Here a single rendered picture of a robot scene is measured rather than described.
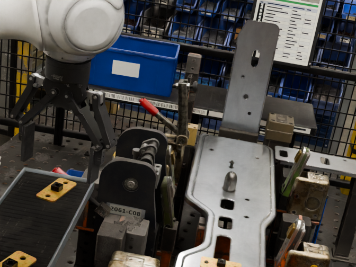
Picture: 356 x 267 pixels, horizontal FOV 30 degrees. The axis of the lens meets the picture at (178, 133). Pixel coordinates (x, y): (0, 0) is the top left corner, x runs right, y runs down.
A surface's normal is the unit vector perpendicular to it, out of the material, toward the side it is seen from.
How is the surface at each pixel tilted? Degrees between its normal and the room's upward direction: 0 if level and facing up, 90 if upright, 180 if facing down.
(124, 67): 90
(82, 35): 85
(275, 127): 88
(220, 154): 0
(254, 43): 90
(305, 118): 0
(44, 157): 0
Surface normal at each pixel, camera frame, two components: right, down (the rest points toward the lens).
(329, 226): 0.15, -0.91
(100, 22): 0.36, 0.40
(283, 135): -0.11, 0.37
